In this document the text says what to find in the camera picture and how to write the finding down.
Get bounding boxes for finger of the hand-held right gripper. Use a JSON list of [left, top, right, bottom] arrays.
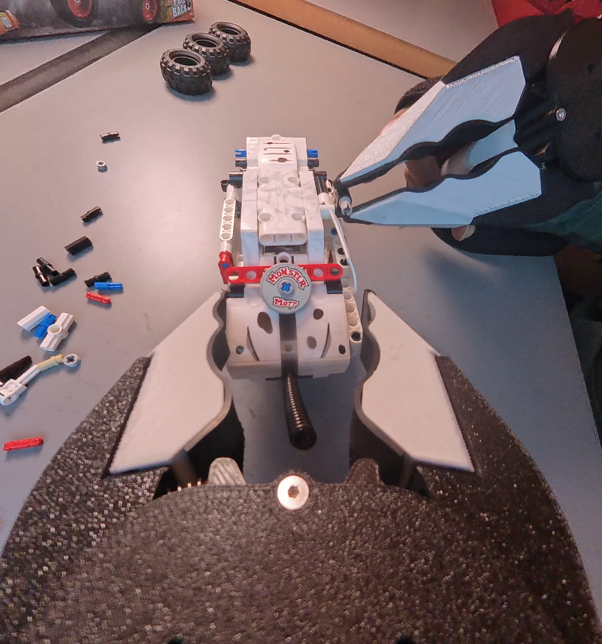
[[337, 56, 530, 189], [340, 147, 543, 230]]

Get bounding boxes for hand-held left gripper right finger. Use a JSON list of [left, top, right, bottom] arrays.
[[357, 290, 476, 489]]

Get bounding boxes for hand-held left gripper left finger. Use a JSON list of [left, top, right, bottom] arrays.
[[108, 292, 243, 476]]

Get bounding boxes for black ribbed flexible rod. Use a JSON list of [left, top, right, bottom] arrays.
[[281, 375, 320, 450]]

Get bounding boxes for white toy truck chassis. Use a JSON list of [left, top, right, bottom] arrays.
[[218, 134, 364, 381]]

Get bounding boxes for person's right forearm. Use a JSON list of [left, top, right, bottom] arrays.
[[543, 171, 602, 257]]

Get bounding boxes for grey desk with wooden edge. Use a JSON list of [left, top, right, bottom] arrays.
[[231, 0, 503, 81]]

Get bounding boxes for person's right hand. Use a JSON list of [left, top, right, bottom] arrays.
[[402, 119, 520, 194]]

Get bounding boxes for red office chair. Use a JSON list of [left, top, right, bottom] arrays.
[[492, 0, 583, 27]]

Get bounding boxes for scattered small building pieces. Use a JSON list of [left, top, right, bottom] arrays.
[[0, 129, 123, 544]]

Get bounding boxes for black toy tire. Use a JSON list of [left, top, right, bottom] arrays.
[[184, 33, 231, 77], [209, 20, 251, 63], [161, 48, 214, 96]]

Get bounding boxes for toy truck box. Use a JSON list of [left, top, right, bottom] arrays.
[[0, 0, 196, 43]]

